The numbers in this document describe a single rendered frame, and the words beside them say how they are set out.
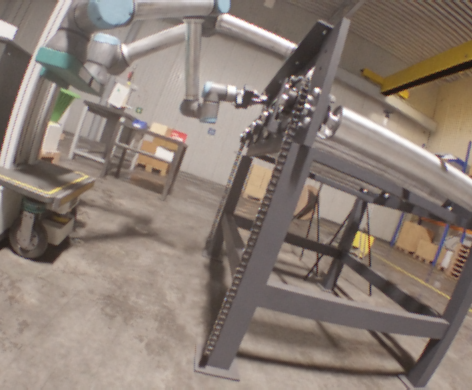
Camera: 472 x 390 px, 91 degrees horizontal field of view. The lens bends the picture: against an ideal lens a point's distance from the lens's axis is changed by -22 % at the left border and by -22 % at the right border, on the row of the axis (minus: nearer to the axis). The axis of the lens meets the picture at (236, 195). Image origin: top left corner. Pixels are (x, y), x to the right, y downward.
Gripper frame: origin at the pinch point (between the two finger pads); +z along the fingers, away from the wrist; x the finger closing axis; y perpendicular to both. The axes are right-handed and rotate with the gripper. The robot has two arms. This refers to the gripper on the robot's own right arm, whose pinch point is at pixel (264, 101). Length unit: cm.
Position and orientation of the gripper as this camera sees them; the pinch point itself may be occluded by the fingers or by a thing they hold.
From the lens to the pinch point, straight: 163.6
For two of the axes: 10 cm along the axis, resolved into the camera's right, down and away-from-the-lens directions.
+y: -0.5, -8.4, 5.4
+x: -2.8, 5.3, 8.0
